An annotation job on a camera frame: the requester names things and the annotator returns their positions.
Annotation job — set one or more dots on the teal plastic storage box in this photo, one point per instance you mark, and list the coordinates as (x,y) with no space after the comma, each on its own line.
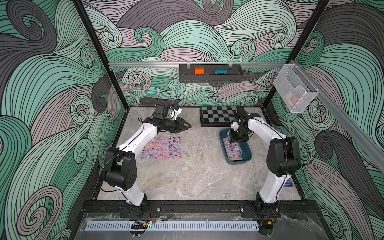
(246,151)

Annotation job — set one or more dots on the aluminium rail back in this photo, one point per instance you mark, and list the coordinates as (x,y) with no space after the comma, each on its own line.
(152,64)

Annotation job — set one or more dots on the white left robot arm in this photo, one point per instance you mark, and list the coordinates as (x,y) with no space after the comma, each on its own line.
(120,168)

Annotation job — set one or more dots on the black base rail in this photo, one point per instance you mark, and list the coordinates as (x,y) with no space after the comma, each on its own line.
(167,209)

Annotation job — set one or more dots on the clear plastic wall holder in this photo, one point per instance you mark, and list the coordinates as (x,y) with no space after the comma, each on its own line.
(295,88)

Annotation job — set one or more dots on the aluminium rail right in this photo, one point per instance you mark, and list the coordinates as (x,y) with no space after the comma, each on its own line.
(332,97)

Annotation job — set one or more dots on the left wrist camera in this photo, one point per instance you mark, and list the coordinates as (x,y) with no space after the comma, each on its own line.
(173,113)

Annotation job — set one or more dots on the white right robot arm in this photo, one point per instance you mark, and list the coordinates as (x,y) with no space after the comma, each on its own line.
(283,158)

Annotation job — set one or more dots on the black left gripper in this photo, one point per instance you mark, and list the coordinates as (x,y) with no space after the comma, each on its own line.
(179,125)

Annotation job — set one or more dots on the black corner frame post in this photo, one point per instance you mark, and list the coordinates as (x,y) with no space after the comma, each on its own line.
(95,41)
(322,4)

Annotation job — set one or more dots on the white perforated cable duct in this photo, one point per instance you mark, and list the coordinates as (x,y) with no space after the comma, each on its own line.
(206,225)

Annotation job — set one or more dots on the aluminium rail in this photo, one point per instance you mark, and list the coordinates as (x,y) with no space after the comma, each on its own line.
(152,64)
(332,97)

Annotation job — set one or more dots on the black corner frame post left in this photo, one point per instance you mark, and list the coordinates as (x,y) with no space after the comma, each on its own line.
(95,41)

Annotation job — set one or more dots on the black corner frame post right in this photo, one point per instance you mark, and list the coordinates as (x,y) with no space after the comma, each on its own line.
(322,4)

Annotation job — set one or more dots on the sticker sheet stack in box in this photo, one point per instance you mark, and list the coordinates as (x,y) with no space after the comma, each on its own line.
(233,151)

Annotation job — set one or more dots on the black wall-mounted tray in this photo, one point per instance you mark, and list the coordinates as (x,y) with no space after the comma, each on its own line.
(186,74)

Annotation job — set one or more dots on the black and grey chessboard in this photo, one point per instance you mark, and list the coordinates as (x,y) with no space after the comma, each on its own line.
(218,116)

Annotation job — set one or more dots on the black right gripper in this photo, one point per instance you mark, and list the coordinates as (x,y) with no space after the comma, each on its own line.
(235,138)

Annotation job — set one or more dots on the blue card deck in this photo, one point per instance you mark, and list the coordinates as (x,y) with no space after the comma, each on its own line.
(289,183)

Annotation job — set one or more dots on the pink sticker sheet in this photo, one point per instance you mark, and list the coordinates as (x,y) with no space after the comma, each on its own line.
(175,148)
(162,148)
(151,149)

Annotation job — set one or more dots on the orange block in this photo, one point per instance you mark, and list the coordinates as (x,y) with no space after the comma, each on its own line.
(199,71)

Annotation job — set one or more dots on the teal block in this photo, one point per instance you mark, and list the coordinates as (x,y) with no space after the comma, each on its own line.
(221,72)

